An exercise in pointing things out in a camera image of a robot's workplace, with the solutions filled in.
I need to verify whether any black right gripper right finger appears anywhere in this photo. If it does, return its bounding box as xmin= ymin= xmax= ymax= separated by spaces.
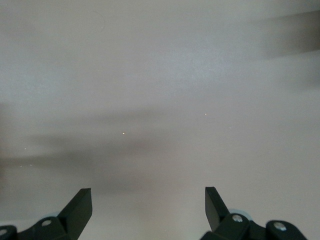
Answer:
xmin=199 ymin=186 xmax=307 ymax=240

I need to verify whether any large table cover sheet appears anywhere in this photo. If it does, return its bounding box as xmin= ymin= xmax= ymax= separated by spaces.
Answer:
xmin=0 ymin=0 xmax=320 ymax=240

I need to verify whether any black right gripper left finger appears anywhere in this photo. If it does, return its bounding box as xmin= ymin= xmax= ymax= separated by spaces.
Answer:
xmin=0 ymin=187 xmax=93 ymax=240

